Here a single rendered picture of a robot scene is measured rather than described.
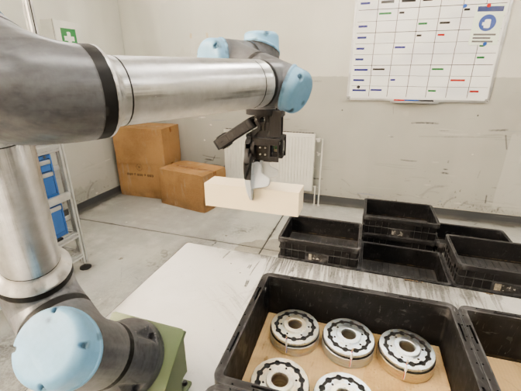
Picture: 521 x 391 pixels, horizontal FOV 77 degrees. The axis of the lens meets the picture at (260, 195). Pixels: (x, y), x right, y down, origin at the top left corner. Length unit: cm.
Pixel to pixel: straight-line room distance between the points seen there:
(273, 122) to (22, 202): 48
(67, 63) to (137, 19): 391
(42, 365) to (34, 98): 40
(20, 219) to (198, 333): 58
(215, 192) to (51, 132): 52
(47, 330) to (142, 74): 41
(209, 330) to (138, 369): 31
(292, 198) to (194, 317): 47
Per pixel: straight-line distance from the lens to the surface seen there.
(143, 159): 387
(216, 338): 95
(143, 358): 72
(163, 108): 41
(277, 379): 67
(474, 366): 67
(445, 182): 363
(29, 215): 56
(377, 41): 340
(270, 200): 77
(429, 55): 342
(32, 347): 63
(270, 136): 74
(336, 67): 342
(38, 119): 35
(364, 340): 74
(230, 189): 80
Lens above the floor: 136
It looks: 21 degrees down
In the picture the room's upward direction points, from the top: straight up
